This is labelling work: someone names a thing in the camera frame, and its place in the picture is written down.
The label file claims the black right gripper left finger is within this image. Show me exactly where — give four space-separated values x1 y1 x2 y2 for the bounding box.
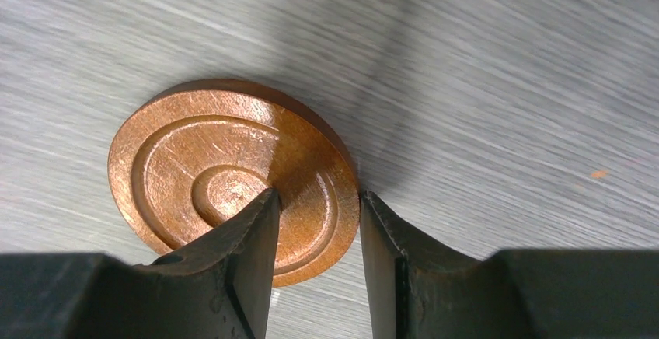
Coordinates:
1 188 280 338

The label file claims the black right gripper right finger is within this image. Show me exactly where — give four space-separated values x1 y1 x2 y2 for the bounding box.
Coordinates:
361 191 658 338

